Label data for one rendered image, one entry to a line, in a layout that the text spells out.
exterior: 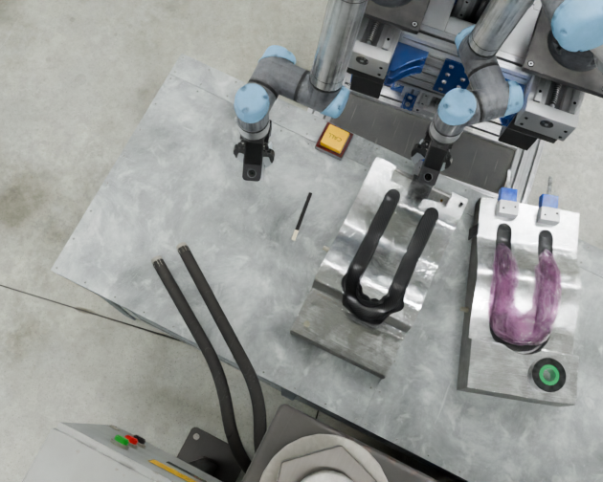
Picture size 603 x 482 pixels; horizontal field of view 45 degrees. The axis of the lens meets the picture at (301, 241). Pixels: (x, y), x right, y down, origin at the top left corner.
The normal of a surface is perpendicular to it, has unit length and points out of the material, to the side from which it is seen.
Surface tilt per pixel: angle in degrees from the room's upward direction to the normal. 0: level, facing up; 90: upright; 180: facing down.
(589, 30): 84
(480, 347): 0
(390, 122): 0
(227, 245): 0
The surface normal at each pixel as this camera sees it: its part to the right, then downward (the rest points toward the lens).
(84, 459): 0.03, -0.25
